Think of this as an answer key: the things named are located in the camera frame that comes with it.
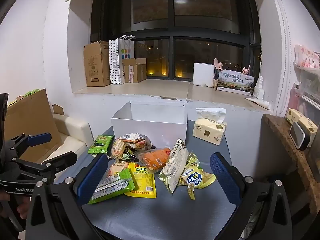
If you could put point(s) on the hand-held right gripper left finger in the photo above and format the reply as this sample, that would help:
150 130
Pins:
92 177

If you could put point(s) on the small green snack packet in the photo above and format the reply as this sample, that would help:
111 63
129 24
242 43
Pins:
100 145

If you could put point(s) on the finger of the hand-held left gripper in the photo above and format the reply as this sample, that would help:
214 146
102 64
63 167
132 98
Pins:
62 159
40 138

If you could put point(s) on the person's left hand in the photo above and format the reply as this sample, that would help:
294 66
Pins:
22 208

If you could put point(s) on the yellow tissue pack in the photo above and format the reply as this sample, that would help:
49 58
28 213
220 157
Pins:
208 132

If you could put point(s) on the yellow snack packet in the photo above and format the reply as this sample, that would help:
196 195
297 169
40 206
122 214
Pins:
142 182

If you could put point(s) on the pink bottle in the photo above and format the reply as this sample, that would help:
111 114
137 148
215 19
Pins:
296 100

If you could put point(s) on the yellow-green foil packet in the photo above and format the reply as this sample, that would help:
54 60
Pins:
193 159

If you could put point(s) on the white cushion seat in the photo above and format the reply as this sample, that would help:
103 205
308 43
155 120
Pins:
72 132

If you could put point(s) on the white tube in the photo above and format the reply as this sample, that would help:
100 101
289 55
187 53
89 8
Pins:
260 103

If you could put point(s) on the floral pouch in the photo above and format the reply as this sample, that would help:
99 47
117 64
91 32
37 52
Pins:
307 56

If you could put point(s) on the yellow tissue box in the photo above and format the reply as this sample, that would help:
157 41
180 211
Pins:
297 116

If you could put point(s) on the large brown cardboard box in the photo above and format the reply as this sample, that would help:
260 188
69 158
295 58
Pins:
96 65

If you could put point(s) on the white paper towel roll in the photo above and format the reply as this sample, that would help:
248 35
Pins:
203 74

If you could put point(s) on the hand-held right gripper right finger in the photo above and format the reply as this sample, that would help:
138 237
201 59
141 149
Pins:
225 180

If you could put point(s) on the pink figurine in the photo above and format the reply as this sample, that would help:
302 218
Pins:
247 70

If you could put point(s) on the white plastic bottle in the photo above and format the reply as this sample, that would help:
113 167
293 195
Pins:
258 90

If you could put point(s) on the grey rounded device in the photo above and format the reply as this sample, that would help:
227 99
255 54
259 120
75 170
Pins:
297 135

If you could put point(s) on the polka dot paper bag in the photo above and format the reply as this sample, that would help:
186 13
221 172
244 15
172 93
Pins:
115 62

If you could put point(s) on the small open cardboard box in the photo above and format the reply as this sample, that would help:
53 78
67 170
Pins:
135 72

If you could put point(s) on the blue tablecloth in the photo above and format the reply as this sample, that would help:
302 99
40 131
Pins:
162 212

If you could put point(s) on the small cardboard flap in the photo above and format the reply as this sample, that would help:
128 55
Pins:
58 110

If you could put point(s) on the tall white snack packet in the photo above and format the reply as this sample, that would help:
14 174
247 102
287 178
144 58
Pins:
173 165

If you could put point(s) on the brown cardboard sheet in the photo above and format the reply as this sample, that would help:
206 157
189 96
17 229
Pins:
32 120

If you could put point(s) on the yellow-green packet with white circle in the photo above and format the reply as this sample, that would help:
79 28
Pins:
197 180

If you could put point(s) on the long printed box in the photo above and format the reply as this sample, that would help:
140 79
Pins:
235 83

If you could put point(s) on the cork top side table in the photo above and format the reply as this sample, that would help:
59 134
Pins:
282 135

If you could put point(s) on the green paper sheets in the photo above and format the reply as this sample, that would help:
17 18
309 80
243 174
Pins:
30 93

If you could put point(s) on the white cardboard box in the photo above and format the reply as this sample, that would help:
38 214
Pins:
150 132

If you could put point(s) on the orange snack packet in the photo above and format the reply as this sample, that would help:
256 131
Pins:
155 158

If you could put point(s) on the large green snack packet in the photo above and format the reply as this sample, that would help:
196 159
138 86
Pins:
117 183

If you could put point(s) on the dark window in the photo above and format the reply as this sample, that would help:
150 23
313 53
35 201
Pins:
172 30

